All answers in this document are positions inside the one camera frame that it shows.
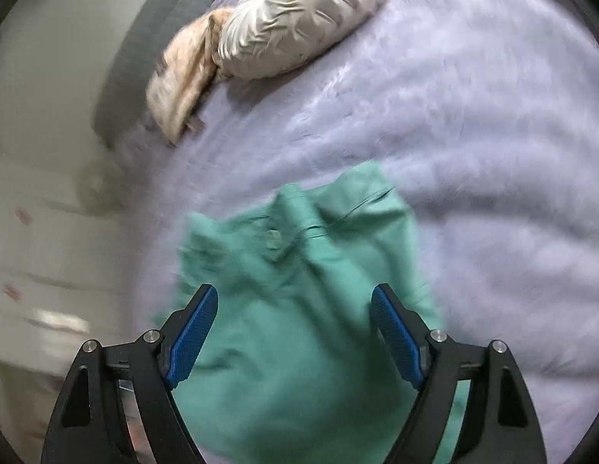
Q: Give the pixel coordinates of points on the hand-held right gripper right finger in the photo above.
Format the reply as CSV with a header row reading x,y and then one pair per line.
x,y
398,336

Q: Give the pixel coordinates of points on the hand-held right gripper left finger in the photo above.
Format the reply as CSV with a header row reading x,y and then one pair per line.
x,y
195,333

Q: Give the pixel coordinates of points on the green work shirt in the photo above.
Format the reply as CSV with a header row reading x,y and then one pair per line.
x,y
304,324

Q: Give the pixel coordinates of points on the lavender bed sheet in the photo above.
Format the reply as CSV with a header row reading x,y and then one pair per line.
x,y
449,179

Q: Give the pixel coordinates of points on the beige striped blanket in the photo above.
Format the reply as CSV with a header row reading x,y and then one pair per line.
x,y
183,77

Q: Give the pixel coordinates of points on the cream pleated pillow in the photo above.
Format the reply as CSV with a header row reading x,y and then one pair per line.
x,y
299,19

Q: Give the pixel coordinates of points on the grey bed frame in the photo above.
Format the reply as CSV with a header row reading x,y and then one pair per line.
x,y
135,48

